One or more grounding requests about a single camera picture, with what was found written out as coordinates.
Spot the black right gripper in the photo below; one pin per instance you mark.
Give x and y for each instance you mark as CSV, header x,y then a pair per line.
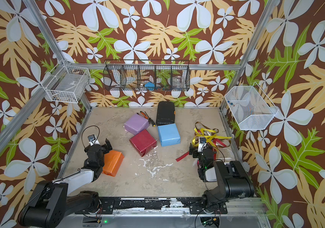
x,y
195,149

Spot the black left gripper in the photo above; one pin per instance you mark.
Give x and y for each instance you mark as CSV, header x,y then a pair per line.
x,y
108,144

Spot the orange gift box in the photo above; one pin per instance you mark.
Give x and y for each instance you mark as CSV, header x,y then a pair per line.
x,y
112,162

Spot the red satin ribbon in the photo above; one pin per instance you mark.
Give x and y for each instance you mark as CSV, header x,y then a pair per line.
x,y
183,156

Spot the yellow satin ribbon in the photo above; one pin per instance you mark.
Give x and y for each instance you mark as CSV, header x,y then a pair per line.
x,y
212,138

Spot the dark red gift box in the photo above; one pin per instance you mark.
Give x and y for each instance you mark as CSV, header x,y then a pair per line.
x,y
143,142

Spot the purple gift box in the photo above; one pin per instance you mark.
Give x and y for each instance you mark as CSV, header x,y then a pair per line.
x,y
136,124

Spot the light blue gift box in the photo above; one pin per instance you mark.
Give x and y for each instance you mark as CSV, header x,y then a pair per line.
x,y
168,135

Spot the brown ribbon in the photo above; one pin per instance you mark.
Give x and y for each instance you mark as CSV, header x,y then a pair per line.
x,y
205,126

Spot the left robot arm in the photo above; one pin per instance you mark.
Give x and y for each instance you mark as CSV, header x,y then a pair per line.
x,y
51,200

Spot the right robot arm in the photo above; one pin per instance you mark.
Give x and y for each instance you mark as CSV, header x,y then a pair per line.
x,y
231,178

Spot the black hard case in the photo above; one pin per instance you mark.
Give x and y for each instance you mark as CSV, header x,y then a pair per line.
x,y
165,113

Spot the blue object in basket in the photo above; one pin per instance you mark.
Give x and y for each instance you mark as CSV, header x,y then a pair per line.
x,y
150,86

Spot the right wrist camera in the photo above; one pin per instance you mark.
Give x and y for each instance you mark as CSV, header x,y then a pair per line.
x,y
202,143

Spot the orange handled pliers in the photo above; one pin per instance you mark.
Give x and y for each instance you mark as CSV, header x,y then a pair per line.
x,y
144,114

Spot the white wire basket right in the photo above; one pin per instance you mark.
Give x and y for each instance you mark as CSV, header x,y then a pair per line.
x,y
251,107

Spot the white wire basket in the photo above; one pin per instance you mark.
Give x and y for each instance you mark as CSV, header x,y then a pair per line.
x,y
251,107
66,82

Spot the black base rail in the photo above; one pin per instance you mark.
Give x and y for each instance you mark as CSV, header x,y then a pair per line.
x,y
189,205

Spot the black wire basket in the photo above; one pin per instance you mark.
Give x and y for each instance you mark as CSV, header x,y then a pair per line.
x,y
167,75

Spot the white wire basket left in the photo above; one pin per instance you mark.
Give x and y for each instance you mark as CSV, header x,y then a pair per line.
x,y
66,82

